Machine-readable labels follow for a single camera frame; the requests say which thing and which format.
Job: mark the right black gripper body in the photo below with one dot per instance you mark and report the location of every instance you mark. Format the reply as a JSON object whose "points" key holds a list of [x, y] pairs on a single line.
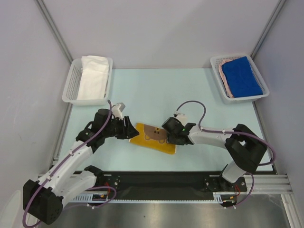
{"points": [[174, 137]]}

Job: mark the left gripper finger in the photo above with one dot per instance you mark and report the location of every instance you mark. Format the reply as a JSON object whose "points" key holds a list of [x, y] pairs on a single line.
{"points": [[126, 122], [130, 131]]}

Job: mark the yellow brown bear towel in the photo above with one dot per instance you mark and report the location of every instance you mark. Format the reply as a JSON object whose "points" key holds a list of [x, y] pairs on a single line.
{"points": [[154, 138]]}

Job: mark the white slotted cable duct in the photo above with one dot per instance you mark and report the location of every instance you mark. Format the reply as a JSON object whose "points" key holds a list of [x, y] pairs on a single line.
{"points": [[216, 198]]}

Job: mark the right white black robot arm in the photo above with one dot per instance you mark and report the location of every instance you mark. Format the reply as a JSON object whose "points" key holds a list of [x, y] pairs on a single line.
{"points": [[245, 148]]}

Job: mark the aluminium corner post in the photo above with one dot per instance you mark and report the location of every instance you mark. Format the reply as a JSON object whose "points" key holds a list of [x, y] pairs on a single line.
{"points": [[271, 21], [53, 29]]}

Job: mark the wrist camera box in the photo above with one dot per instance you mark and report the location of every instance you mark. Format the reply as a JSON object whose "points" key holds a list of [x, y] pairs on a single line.
{"points": [[181, 117], [117, 110]]}

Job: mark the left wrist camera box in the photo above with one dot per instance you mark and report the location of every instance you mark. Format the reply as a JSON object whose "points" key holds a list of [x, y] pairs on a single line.
{"points": [[117, 110]]}

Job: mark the white plastic basket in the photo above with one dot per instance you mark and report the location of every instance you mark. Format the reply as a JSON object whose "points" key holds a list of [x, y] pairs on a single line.
{"points": [[219, 60], [71, 87]]}

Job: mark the white towel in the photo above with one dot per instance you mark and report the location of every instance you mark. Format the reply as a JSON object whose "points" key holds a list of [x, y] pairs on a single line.
{"points": [[95, 71]]}

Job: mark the left aluminium corner post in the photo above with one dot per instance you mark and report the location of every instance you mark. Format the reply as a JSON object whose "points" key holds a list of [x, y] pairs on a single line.
{"points": [[53, 29]]}

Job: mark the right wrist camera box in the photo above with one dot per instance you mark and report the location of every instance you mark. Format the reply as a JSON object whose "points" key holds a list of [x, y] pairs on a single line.
{"points": [[181, 117]]}

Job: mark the right aluminium corner post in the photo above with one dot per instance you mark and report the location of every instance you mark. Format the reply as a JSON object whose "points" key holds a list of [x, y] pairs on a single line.
{"points": [[271, 21]]}

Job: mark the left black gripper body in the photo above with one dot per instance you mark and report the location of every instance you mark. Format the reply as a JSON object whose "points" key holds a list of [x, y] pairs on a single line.
{"points": [[116, 128]]}

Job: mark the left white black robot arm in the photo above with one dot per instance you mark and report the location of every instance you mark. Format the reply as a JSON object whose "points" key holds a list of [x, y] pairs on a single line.
{"points": [[46, 197]]}

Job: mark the blue towel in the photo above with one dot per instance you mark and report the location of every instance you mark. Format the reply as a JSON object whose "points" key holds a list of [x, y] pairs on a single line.
{"points": [[240, 78]]}

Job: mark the left white plastic basket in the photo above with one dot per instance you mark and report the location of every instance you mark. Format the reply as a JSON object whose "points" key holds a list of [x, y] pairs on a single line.
{"points": [[71, 87]]}

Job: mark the right white plastic basket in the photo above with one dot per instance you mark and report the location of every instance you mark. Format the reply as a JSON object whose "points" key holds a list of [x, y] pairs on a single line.
{"points": [[219, 60]]}

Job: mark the pink towel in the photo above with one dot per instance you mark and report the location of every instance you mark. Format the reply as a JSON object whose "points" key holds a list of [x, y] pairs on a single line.
{"points": [[224, 79]]}

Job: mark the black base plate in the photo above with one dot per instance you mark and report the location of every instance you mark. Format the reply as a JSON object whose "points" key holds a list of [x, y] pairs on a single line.
{"points": [[168, 185]]}

